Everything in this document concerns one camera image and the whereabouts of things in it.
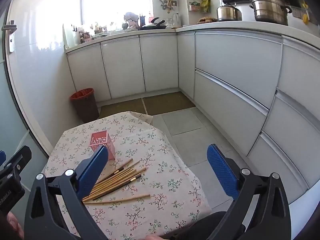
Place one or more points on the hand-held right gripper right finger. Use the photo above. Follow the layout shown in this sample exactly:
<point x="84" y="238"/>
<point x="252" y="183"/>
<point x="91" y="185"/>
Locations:
<point x="221" y="172"/>

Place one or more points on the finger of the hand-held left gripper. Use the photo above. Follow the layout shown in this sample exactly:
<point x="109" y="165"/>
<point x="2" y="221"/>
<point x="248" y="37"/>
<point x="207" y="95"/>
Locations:
<point x="22" y="155"/>
<point x="2" y="158"/>

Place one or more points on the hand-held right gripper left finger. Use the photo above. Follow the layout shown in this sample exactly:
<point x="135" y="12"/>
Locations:
<point x="91" y="173"/>

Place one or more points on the pile of wooden chopsticks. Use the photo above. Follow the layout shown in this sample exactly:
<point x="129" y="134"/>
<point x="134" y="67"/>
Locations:
<point x="112" y="183"/>

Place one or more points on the pink lattice utensil holder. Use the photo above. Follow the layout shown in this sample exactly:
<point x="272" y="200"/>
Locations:
<point x="98" y="141"/>

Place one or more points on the hanging wooden utensils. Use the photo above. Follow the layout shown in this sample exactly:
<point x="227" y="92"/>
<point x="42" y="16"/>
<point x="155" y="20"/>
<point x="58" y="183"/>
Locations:
<point x="168" y="2"/>

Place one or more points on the person's left hand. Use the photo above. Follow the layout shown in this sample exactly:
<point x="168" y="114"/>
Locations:
<point x="13" y="228"/>

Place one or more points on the floral tablecloth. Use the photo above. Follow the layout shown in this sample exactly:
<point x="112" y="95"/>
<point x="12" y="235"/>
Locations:
<point x="162" y="180"/>

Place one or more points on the brown trash bin red bag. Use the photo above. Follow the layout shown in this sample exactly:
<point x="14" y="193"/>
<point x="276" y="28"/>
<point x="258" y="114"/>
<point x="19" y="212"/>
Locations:
<point x="85" y="107"/>

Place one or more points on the brown floor mat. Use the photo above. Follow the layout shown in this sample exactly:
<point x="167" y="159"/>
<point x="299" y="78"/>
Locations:
<point x="122" y="108"/>
<point x="167" y="102"/>

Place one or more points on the white kitchen base cabinets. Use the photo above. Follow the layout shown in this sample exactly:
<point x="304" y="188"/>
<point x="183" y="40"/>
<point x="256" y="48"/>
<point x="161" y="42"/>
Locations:
<point x="225" y="62"/>

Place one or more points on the white kitchen countertop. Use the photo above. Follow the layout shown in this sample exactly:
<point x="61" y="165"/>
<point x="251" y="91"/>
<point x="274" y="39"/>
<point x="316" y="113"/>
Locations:
<point x="225" y="25"/>

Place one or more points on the black frying pan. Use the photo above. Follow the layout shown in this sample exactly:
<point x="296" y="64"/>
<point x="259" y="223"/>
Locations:
<point x="152" y="26"/>

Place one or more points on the steel kettle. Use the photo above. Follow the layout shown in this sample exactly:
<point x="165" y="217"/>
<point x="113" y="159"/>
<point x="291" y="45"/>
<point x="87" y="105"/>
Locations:
<point x="228" y="12"/>

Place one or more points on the green snack packet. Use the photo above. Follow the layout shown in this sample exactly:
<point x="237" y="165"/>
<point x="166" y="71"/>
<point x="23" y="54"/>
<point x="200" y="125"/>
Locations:
<point x="205" y="5"/>

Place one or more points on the steel steamer pot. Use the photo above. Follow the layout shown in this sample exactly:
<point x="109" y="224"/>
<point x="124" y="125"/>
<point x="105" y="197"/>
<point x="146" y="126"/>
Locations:
<point x="270" y="7"/>

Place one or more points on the yellow hanging brush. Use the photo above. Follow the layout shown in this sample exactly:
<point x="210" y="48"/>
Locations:
<point x="305" y="16"/>

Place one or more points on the small wall rack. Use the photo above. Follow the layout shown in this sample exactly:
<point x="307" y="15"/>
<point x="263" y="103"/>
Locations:
<point x="195" y="7"/>

